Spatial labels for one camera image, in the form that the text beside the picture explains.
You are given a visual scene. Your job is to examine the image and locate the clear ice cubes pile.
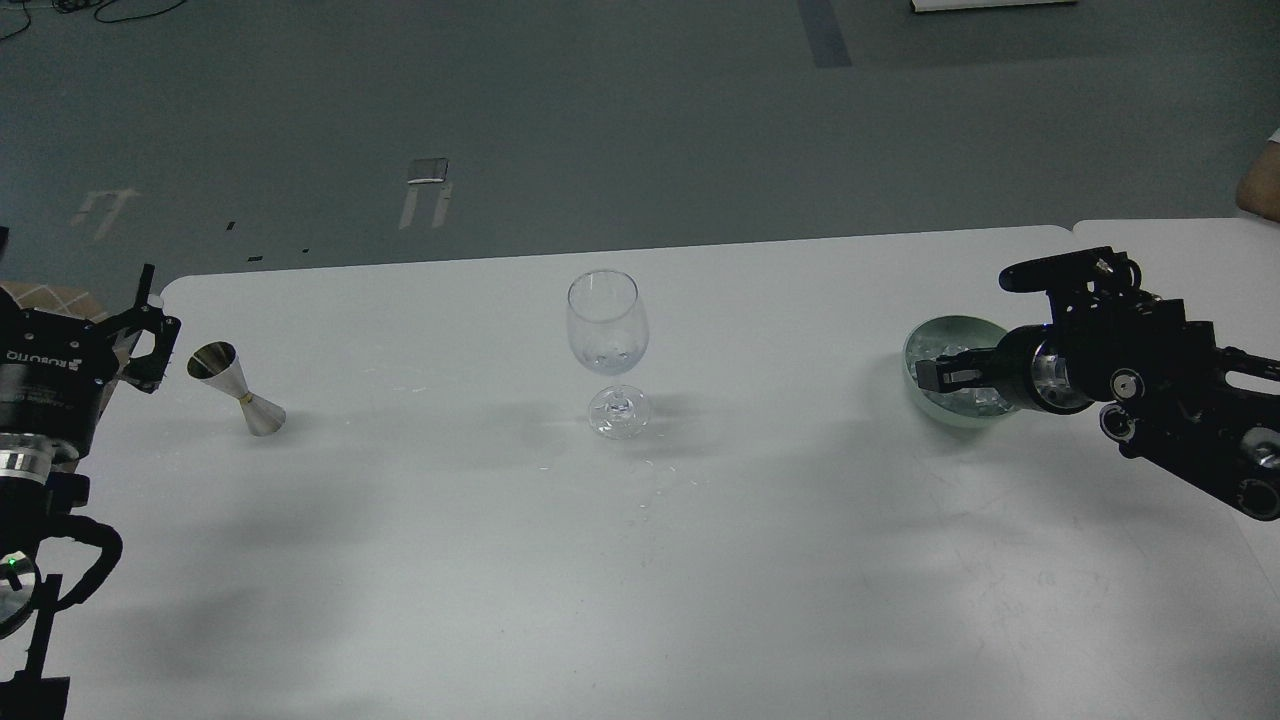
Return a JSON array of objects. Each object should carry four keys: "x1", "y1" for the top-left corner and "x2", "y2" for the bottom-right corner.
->
[{"x1": 904, "y1": 340, "x2": 1015, "y2": 424}]

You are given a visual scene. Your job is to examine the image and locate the clear wine glass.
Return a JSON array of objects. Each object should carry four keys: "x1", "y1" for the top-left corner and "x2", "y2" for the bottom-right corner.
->
[{"x1": 566, "y1": 269, "x2": 652, "y2": 439}]

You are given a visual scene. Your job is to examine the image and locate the beige checked chair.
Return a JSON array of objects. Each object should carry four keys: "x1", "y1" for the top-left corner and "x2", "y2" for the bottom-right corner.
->
[{"x1": 1, "y1": 281, "x2": 110, "y2": 352}]

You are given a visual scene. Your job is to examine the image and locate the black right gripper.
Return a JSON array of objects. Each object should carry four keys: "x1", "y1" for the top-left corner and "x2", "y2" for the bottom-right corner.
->
[{"x1": 914, "y1": 246, "x2": 1142, "y2": 416}]

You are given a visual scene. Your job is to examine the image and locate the steel double jigger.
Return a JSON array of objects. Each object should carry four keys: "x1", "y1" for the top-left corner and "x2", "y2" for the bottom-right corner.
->
[{"x1": 186, "y1": 341, "x2": 287, "y2": 437}]

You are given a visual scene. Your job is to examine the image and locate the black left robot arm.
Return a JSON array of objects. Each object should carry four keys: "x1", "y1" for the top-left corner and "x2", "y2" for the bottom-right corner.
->
[{"x1": 1, "y1": 265, "x2": 180, "y2": 719}]

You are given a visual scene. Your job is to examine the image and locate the metal floor plate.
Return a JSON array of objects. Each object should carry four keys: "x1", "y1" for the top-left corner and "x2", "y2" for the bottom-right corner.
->
[{"x1": 406, "y1": 158, "x2": 451, "y2": 186}]

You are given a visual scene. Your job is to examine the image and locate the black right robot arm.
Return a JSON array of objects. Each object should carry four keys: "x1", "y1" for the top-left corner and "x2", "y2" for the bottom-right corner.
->
[{"x1": 914, "y1": 246, "x2": 1279, "y2": 521}]

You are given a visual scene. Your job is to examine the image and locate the black floor cables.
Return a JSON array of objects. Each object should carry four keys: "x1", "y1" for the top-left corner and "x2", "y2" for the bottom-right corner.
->
[{"x1": 0, "y1": 0, "x2": 191, "y2": 41}]

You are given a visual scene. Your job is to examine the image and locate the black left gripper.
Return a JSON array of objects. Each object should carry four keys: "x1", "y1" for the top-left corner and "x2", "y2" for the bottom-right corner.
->
[{"x1": 1, "y1": 264, "x2": 180, "y2": 462}]

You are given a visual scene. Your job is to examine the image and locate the green bowl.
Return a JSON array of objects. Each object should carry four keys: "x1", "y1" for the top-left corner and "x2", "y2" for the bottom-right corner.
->
[{"x1": 900, "y1": 315, "x2": 1018, "y2": 430}]

